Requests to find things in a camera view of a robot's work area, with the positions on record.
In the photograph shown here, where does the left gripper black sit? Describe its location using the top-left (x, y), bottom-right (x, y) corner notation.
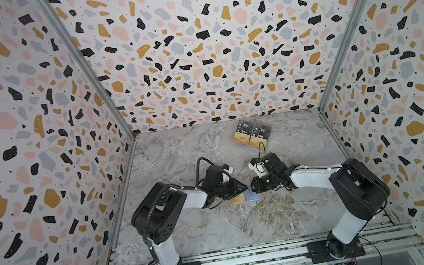
top-left (213, 176), bottom-right (250, 201)

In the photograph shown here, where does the gold vip card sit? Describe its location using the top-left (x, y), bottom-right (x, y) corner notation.
top-left (230, 193), bottom-right (245, 205)
top-left (249, 136), bottom-right (268, 150)
top-left (233, 132), bottom-right (251, 145)

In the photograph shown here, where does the tan leather card holder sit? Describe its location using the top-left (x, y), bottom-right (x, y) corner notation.
top-left (229, 187), bottom-right (264, 206)

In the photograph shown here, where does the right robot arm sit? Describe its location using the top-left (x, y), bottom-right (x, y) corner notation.
top-left (248, 152), bottom-right (390, 260)

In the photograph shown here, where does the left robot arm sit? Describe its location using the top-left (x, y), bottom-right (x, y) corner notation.
top-left (131, 164), bottom-right (248, 265)

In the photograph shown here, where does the clear acrylic card display stand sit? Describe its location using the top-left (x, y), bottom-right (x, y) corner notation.
top-left (233, 121), bottom-right (271, 151)

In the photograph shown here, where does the black VIP card right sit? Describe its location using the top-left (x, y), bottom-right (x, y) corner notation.
top-left (253, 124), bottom-right (272, 140)

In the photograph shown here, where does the black vip card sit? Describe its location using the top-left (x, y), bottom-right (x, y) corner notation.
top-left (236, 120), bottom-right (255, 135)
top-left (253, 124), bottom-right (272, 140)

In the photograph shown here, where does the black VIP card left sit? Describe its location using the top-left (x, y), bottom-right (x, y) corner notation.
top-left (236, 120), bottom-right (255, 135)

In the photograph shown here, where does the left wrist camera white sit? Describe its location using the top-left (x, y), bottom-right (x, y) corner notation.
top-left (221, 164), bottom-right (234, 183)

